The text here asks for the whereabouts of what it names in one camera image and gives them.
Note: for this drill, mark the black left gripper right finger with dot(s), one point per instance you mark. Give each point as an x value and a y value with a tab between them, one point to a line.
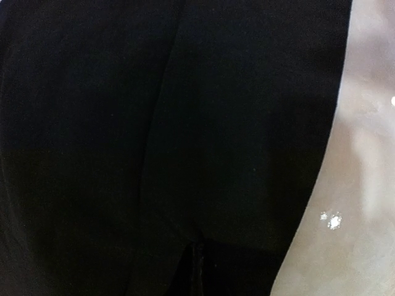
211	277

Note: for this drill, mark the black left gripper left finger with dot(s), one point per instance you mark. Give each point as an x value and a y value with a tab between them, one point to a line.
187	280

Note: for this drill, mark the black shirt with buttons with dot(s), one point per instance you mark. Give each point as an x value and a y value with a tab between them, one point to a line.
130	129

